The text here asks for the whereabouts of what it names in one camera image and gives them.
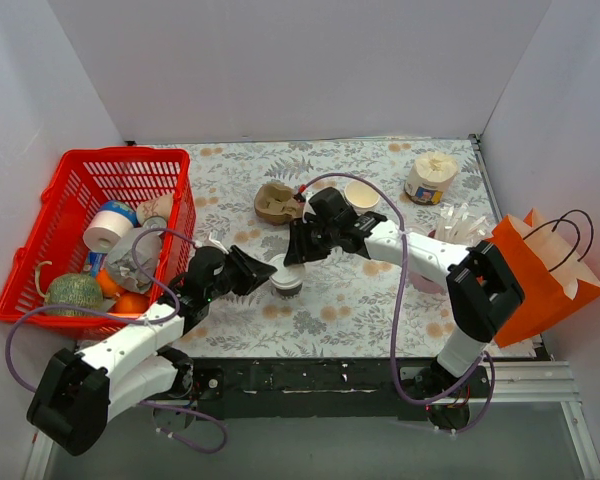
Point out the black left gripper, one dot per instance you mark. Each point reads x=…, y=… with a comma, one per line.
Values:
x=238, y=270

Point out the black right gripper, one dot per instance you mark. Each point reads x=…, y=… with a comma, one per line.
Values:
x=313, y=236

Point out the white cup lid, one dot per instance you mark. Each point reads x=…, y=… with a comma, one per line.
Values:
x=286, y=274

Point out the stack of paper cups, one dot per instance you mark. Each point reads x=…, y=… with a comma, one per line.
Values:
x=360, y=196

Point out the black paper coffee cup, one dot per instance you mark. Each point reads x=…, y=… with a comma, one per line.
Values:
x=286, y=291

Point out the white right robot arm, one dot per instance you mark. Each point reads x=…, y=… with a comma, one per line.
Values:
x=482, y=289

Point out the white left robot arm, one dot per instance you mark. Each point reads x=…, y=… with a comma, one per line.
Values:
x=80, y=393

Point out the brown cardboard cup carrier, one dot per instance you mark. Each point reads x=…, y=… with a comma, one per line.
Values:
x=275, y=204

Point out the floral table mat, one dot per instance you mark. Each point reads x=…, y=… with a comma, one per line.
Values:
x=348, y=306

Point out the beige patterned cup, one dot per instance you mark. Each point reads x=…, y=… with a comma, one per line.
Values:
x=156, y=207

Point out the pink straw holder cup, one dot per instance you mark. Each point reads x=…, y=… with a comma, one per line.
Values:
x=427, y=282

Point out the crumpled grey paper bag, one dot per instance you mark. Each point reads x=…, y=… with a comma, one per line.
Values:
x=122, y=268

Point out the white tape roll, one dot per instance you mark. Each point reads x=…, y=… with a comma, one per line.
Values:
x=105, y=230

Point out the wrapped toilet paper roll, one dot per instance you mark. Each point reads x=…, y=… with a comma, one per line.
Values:
x=430, y=177

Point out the red plastic basket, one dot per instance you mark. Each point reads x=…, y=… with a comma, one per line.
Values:
x=90, y=204

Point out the orange paper bag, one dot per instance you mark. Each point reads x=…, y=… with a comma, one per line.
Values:
x=547, y=259

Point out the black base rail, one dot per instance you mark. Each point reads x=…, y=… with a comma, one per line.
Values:
x=232, y=388

